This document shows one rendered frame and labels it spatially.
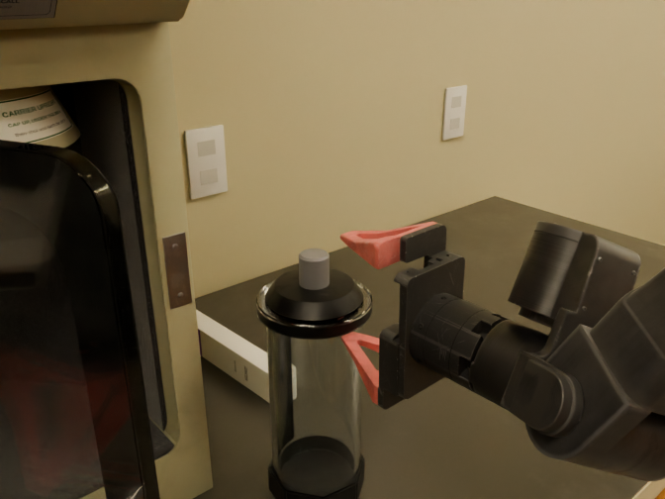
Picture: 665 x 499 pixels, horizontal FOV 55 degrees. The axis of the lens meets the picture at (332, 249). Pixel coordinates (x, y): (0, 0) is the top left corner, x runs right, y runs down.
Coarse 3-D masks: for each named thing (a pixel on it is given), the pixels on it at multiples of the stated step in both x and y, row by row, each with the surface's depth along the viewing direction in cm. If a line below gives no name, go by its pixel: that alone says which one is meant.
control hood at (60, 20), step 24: (72, 0) 40; (96, 0) 41; (120, 0) 42; (144, 0) 44; (168, 0) 45; (0, 24) 39; (24, 24) 40; (48, 24) 41; (72, 24) 43; (96, 24) 44
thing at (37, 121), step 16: (0, 96) 46; (16, 96) 47; (32, 96) 48; (48, 96) 50; (0, 112) 46; (16, 112) 47; (32, 112) 48; (48, 112) 50; (64, 112) 52; (0, 128) 46; (16, 128) 47; (32, 128) 48; (48, 128) 49; (64, 128) 51; (48, 144) 49; (64, 144) 50
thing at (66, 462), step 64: (0, 192) 22; (64, 192) 21; (0, 256) 23; (64, 256) 22; (0, 320) 24; (64, 320) 23; (128, 320) 22; (0, 384) 26; (64, 384) 24; (128, 384) 23; (0, 448) 28; (64, 448) 26; (128, 448) 24
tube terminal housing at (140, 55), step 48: (0, 48) 42; (48, 48) 44; (96, 48) 46; (144, 48) 49; (144, 96) 50; (144, 144) 54; (144, 192) 55; (144, 240) 57; (192, 288) 58; (192, 336) 60; (192, 384) 62; (192, 432) 64; (192, 480) 66
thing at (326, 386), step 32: (288, 320) 55; (352, 320) 56; (288, 352) 57; (320, 352) 57; (288, 384) 59; (320, 384) 58; (352, 384) 60; (288, 416) 60; (320, 416) 59; (352, 416) 61; (288, 448) 62; (320, 448) 61; (352, 448) 63; (288, 480) 63; (320, 480) 62
